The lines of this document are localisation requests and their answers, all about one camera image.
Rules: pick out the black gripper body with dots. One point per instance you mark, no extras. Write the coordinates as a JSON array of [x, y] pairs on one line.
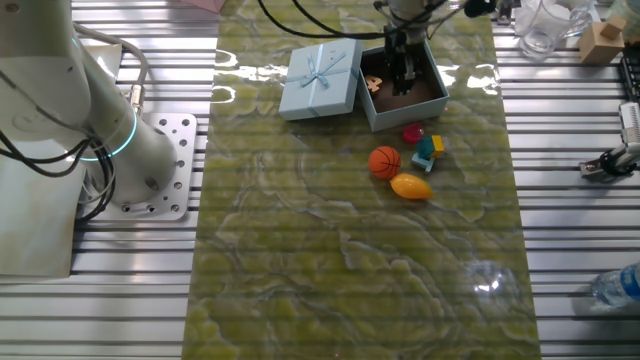
[[405, 42]]

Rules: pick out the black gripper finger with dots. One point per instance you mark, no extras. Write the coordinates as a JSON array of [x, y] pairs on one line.
[[396, 72], [410, 72]]

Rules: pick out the light blue gift box base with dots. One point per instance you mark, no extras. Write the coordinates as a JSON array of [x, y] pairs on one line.
[[405, 117]]

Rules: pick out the small pink toy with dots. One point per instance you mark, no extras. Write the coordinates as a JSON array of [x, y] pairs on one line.
[[413, 133]]

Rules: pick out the dark blue toy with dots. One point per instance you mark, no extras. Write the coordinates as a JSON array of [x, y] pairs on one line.
[[425, 148]]

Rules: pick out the light blue gift box lid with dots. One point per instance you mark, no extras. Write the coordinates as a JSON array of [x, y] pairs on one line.
[[315, 97]]

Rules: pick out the orange toy basketball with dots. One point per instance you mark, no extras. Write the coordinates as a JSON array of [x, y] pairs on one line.
[[384, 162]]

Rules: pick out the small grey toy block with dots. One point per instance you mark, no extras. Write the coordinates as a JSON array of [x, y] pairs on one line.
[[421, 162]]

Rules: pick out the yellow orange toy mango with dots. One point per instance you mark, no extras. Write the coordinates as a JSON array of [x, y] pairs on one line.
[[411, 186]]

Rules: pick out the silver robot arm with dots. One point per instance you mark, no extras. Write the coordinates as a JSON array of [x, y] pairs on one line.
[[45, 90]]

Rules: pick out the dark metal clamp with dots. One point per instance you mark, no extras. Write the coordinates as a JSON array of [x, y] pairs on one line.
[[504, 12]]

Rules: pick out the clear glass mug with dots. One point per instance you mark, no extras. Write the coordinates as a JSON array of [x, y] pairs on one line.
[[542, 30]]

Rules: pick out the green marble pattern mat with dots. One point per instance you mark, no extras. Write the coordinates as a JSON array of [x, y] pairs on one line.
[[350, 250]]

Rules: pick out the large wooden cube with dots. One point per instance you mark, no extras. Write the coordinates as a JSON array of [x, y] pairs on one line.
[[597, 50]]

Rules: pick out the pink flat object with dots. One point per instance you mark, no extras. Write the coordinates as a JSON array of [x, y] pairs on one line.
[[207, 4]]

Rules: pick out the small wooden cube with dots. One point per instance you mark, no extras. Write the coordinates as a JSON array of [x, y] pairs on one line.
[[614, 27]]

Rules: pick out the black keyboard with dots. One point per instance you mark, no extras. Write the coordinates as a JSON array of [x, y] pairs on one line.
[[631, 75]]

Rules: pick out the pale green translucent container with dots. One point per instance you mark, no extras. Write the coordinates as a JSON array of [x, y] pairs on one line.
[[627, 10]]

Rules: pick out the white ridged device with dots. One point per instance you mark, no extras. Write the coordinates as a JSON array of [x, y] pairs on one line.
[[631, 122]]

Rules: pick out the silver robot mounting plate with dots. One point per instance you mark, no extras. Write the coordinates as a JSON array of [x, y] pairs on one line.
[[182, 165]]

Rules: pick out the clear plastic water bottle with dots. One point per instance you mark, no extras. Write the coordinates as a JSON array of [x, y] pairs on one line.
[[617, 287]]

